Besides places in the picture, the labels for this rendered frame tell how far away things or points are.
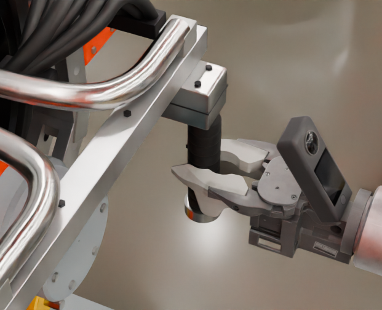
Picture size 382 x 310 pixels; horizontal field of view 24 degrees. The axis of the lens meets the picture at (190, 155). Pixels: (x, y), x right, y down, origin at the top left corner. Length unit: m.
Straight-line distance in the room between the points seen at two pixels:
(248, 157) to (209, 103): 0.11
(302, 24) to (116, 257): 0.96
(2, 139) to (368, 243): 0.38
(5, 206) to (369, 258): 0.37
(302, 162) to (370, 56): 1.60
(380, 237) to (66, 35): 0.37
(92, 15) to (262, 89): 1.51
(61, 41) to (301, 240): 0.34
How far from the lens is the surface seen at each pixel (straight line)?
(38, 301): 1.25
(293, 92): 2.34
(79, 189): 0.76
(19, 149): 0.75
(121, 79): 0.81
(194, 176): 0.96
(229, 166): 1.02
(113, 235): 2.00
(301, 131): 0.90
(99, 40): 1.15
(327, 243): 0.98
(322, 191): 0.92
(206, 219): 1.03
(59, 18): 0.86
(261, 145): 1.00
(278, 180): 0.96
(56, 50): 0.86
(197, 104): 0.90
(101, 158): 0.78
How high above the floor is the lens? 1.54
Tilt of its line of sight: 45 degrees down
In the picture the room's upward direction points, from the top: straight up
